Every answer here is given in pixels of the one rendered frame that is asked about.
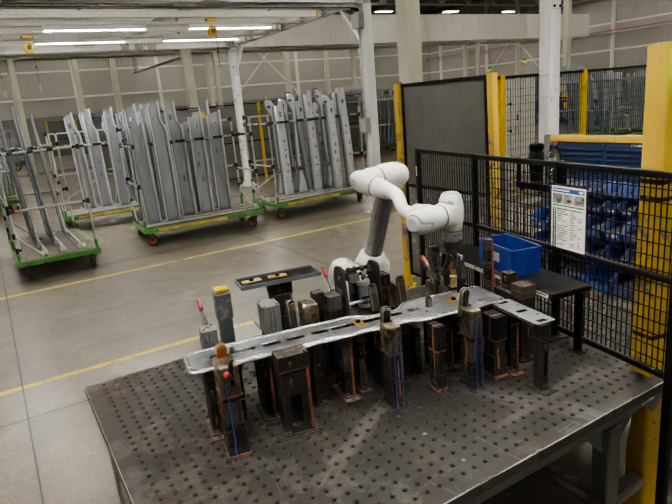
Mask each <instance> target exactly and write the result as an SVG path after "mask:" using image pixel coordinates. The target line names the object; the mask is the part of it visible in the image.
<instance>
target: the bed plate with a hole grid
mask: <svg viewBox="0 0 672 504"><path fill-rule="evenodd" d="M410 324H415V325H417V326H418V327H420V337H421V349H422V366H423V373H421V374H416V373H415V372H414V371H412V370H411V369H410V376H409V377H410V378H411V379H412V381H411V382H408V383H405V384H404V394H405V401H406V402H407V401H408V404H410V405H409V406H408V405H407V408H406V407H404V408H399V409H396V408H395V409H392V407H389V406H387V405H386V404H384V402H381V401H382V400H380V399H382V397H383V396H384V389H383V388H382V387H381V386H380V385H379V384H378V383H377V382H376V381H374V376H373V373H374V368H372V369H368V370H367V381H368V385H369V386H370V387H371V388H372V389H373V390H374V391H373V392H369V393H366V394H362V393H361V392H360V391H359V390H358V389H357V388H356V387H355V392H356V393H357V394H358V395H359V396H360V398H361V400H360V401H356V402H353V403H346V401H345V400H344V399H343V398H342V397H341V396H340V395H339V393H338V392H337V391H336V390H335V389H334V388H333V385H334V384H337V383H336V377H335V376H334V375H332V374H329V375H325V379H326V381H327V384H328V385H326V386H325V390H326V392H327V393H328V395H329V396H330V397H331V398H332V399H333V401H334V402H335V405H332V406H328V407H325V408H321V409H318V410H314V417H317V418H318V419H319V421H320V422H321V423H322V425H323V426H324V430H321V431H318V432H315V433H311V434H308V435H305V436H301V437H298V438H295V439H292V440H288V441H285V442H279V441H278V439H277V437H276V435H275V434H274V432H273V429H276V428H279V427H281V426H283V425H282V423H280V424H277V425H273V426H270V427H267V425H266V424H265V422H264V420H263V418H262V416H261V415H260V413H259V411H258V409H257V406H258V405H261V404H260V400H259V393H258V385H257V378H256V370H255V363H254V361H252V362H248V363H244V364H242V369H243V370H242V378H243V383H244V392H245V399H246V406H247V413H248V415H249V417H250V419H251V421H252V423H253V426H252V427H249V428H247V432H248V439H249V441H250V442H251V444H252V446H251V448H250V449H251V451H252V454H254V456H247V457H244V458H242V459H238V461H237V460H236V462H235V460H234V461H232V463H231V465H230V463H228V462H227V461H228V460H227V459H228V458H229V457H228V454H227V452H224V450H226V449H225V447H224V446H223V445H224V442H225V441H224V440H221V441H218V442H213V440H212V437H211V434H210V431H209V429H208V426H207V423H206V419H209V416H208V409H207V403H206V397H205V391H204V385H203V378H202V374H199V375H191V374H188V372H187V369H186V366H185V364H184V360H183V359H184V358H181V359H178V360H174V361H172V362H169V363H164V364H161V365H158V366H155V367H151V368H148V369H145V370H142V371H138V372H135V373H131V374H128V375H125V376H122V377H118V378H115V379H112V380H108V381H106V382H102V383H98V384H95V385H92V386H88V387H85V393H86V396H87V399H88V401H89V404H90V406H91V409H92V411H93V413H94V416H95V418H96V421H97V423H98V426H99V428H100V430H101V433H102V435H103V438H104V440H105V443H106V445H107V447H108V450H109V452H110V455H111V457H112V460H113V462H114V464H115V467H116V469H117V472H118V474H119V477H120V479H121V482H122V484H123V486H124V489H125V491H126V494H127V496H128V499H129V501H130V503H131V504H466V503H467V502H469V501H471V500H473V499H474V498H476V497H478V496H480V495H481V494H483V493H485V492H487V491H488V490H490V489H492V488H494V487H495V486H497V485H499V484H501V483H503V482H504V481H506V480H508V479H510V478H511V477H513V476H515V475H517V474H518V473H520V472H522V471H524V470H525V469H527V468H529V467H531V466H532V465H534V464H536V463H538V462H539V461H541V460H543V459H545V458H546V457H548V456H550V455H552V454H553V453H555V452H557V451H559V450H560V449H562V448H564V447H566V446H567V445H569V444H571V443H573V442H574V441H576V440H578V439H580V438H581V437H583V436H585V435H587V434H588V433H590V432H592V431H594V430H595V429H597V428H599V427H601V426H602V425H604V424H606V423H608V422H609V421H611V420H613V419H615V418H616V417H618V416H620V415H622V414H623V413H625V412H627V411H629V410H630V409H632V408H634V407H636V406H637V405H639V404H641V403H643V402H644V401H646V400H648V399H650V398H651V397H653V396H655V395H657V394H658V393H660V392H662V390H663V379H661V378H659V377H657V376H652V377H648V376H645V375H643V374H641V373H639V372H637V371H635V370H632V369H631V364H629V363H626V362H624V361H622V360H620V359H618V358H616V357H613V356H611V355H609V354H607V353H605V352H603V351H600V350H598V349H596V348H594V347H592V346H589V345H587V344H585V343H583V342H582V350H584V351H586V353H585V354H581V355H579V354H577V353H575V352H573V351H571V350H569V348H571V347H573V338H572V337H568V338H565V339H561V340H558V341H554V342H549V362H548V383H546V385H547V386H549V387H550V388H552V389H554V390H555V393H553V394H550V395H547V396H542V395H541V394H539V393H538V392H536V391H534V390H533V389H531V388H530V387H528V386H526V384H527V383H529V382H532V381H533V361H529V362H526V363H520V362H519V369H520V370H522V371H523V372H525V375H522V376H518V377H512V376H510V375H509V374H508V376H509V377H506V379H503V380H493V379H492V378H490V377H487V376H484V374H483V380H484V385H485V387H482V388H479V389H478V390H475V391H473V392H471V391H469V390H468V389H469V388H468V386H466V385H465V384H464V383H461V382H458V380H460V378H461V363H457V364H454V366H455V369H453V370H450V371H445V373H444V374H446V384H447V387H448V389H452V390H451V391H452V392H450V391H445V392H444V393H442V392H441V393H437V392H434V391H432V390H430V389H428V385H429V384H430V383H431V381H430V371H428V370H427V369H426V368H425V367H424V366H425V365H428V364H427V363H426V362H425V346H424V342H425V341H424V325H423V322H411V323H409V325H410ZM327 379H328V380H327ZM426 386H427V387H426Z"/></svg>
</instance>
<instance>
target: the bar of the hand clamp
mask: <svg viewBox="0 0 672 504"><path fill-rule="evenodd" d="M438 252H439V247H437V246H435V245H433V246H428V253H429V261H430V269H431V277H433V278H434V284H436V280H435V274H437V277H438V278H439V279H438V281H437V282H439V283H440V282H441V277H440V268H439V260H438Z"/></svg>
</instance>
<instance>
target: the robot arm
mask: <svg viewBox="0 0 672 504"><path fill-rule="evenodd" d="M408 179H409V171H408V169H407V167H406V166H405V165H403V164H401V163H399V162H387V163H382V164H379V165H376V166H374V167H371V168H367V169H364V170H358V171H355V172H353V173H352V174H351V176H350V179H349V180H350V183H351V186H352V187H353V188H354V189H355V190H356V191H358V192H360V193H362V194H365V195H367V196H373V197H375V198H374V203H373V208H372V213H371V218H370V223H369V229H368V234H367V239H366V244H365V248H363V249H362V250H361V251H360V252H359V255H358V256H357V258H356V260H355V262H353V261H352V260H350V259H347V258H339V259H336V260H334V261H333V262H332V263H331V265H330V268H329V272H328V278H329V280H330V282H331V284H332V285H334V288H335V284H334V267H335V266H340V267H342V268H343V269H344V270H345V269H346V268H347V267H350V268H352V266H356V267H357V266H360V265H366V264H367V261H368V260H370V259H373V260H375V261H377V262H378V264H379V268H380V271H382V270H383V271H385V272H387V273H388V272H389V270H390V263H389V260H388V258H387V257H386V255H385V253H384V252H383V251H382V250H383V246H384V241H385V237H386V232H387V228H388V223H389V218H390V214H391V209H392V205H393V203H394V205H395V208H396V210H397V212H398V213H399V214H400V215H401V216H402V217H403V218H405V219H406V222H405V223H406V227H407V229H408V230H409V231H410V232H411V233H413V234H418V235H424V234H429V233H432V232H435V231H438V230H440V229H441V235H442V240H443V246H444V249H442V255H441V262H440V268H442V271H443V285H444V286H447V285H450V271H449V265H450V263H451V261H452V263H453V264H454V266H455V269H456V272H457V275H458V277H457V293H460V289H461V288H462V287H464V278H465V277H467V273H466V268H465V263H464V255H463V254H462V255H460V253H459V249H460V248H461V239H462V238H463V230H462V229H463V227H462V225H463V221H464V205H463V200H462V196H461V194H460V193H459V192H457V191H446V192H443V193H442V194H441V196H440V198H439V203H438V204H437V205H430V204H415V205H413V206H409V205H408V204H407V201H406V198H405V195H404V193H403V192H402V191H401V188H402V187H403V185H405V184H406V182H407V181H408ZM457 259H458V261H457Z"/></svg>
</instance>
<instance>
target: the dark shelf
mask: <svg viewBox="0 0 672 504"><path fill-rule="evenodd" d="M459 253H460V255H462V254H463V255H464V263H465V266H466V267H468V268H471V269H473V270H476V271H478V272H481V273H483V266H482V263H480V252H479V247H477V246H474V245H471V244H470V245H465V246H461V248H460V249H459ZM494 278H496V279H498V280H501V272H499V271H497V270H495V269H494ZM521 280H527V281H529V282H532V283H535V284H536V295H538V296H541V297H543V298H546V299H548V300H551V301H554V300H557V299H561V298H564V297H568V296H572V295H576V294H580V293H585V292H589V291H591V285H590V284H587V283H584V282H581V281H578V280H575V279H572V278H569V277H566V276H563V275H560V274H557V273H554V272H551V271H548V270H545V269H542V268H541V272H540V273H534V274H529V275H524V276H518V277H517V281H521Z"/></svg>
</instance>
